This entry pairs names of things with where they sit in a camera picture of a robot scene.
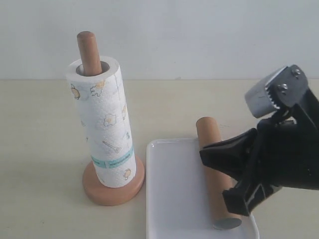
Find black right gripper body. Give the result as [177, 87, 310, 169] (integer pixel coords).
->
[245, 104, 319, 190]

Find brown cardboard tube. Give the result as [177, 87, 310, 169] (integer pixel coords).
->
[196, 117, 242, 230]

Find printed white paper towel roll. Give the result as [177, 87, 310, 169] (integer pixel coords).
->
[66, 56, 136, 188]

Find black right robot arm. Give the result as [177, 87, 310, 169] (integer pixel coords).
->
[199, 90, 319, 216]

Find wooden paper towel holder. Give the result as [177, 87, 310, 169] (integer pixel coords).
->
[77, 31, 145, 206]

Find white rectangular plastic tray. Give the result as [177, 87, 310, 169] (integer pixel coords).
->
[146, 138, 260, 239]

